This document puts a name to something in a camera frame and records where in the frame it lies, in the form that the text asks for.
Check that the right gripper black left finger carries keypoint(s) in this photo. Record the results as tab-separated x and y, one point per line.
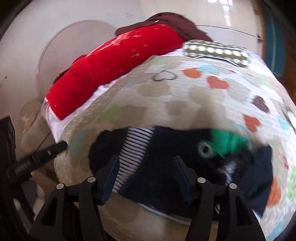
72	212

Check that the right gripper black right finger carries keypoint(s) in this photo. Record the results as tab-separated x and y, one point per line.
224	204

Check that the navy striped child pants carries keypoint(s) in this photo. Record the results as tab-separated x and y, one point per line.
159	166

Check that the heart patterned quilt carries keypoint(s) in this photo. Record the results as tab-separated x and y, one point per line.
184	93

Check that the round white headboard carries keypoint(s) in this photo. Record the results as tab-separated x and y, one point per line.
73	41

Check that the long red pillow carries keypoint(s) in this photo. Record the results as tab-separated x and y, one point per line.
110	61

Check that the olive cloud patterned bolster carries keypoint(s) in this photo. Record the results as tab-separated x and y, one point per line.
203	49

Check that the dark maroon garment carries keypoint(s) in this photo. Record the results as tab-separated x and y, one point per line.
181	25

